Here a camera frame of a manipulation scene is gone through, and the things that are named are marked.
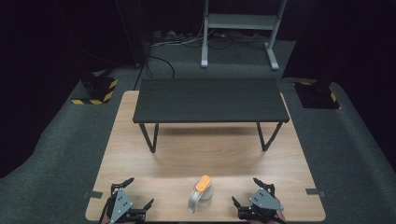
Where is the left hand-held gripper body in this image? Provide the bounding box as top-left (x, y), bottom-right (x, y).
top-left (98, 183), bottom-right (148, 224)

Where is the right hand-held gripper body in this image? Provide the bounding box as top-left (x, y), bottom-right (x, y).
top-left (237, 183), bottom-right (285, 223)

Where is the person's left hand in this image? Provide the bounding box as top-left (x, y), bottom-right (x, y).
top-left (106, 218), bottom-right (139, 224)

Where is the person's right hand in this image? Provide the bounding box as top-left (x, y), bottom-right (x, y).
top-left (247, 210), bottom-right (288, 224)

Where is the grey tape strip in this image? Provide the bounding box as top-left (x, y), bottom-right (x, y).
top-left (304, 188), bottom-right (327, 198)
top-left (83, 190), bottom-right (104, 200)

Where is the clear jug with orange lid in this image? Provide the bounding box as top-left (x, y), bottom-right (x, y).
top-left (187, 175), bottom-right (215, 215)

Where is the black base with hazard stripes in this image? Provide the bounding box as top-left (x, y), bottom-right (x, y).
top-left (71, 76), bottom-right (120, 106)
top-left (293, 80), bottom-right (341, 110)

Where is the black shelf riser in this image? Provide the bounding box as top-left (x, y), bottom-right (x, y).
top-left (132, 77), bottom-right (290, 154)

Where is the power strip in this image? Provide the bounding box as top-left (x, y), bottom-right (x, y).
top-left (151, 30), bottom-right (195, 44)

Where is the white metal stand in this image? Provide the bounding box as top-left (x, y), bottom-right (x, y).
top-left (200, 0), bottom-right (288, 72)

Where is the black cable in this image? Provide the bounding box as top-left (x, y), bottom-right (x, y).
top-left (133, 55), bottom-right (176, 91)

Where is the bundle of black cables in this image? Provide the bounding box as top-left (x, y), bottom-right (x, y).
top-left (207, 30), bottom-right (269, 50)

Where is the white cable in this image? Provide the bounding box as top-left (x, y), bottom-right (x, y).
top-left (150, 18), bottom-right (217, 49)

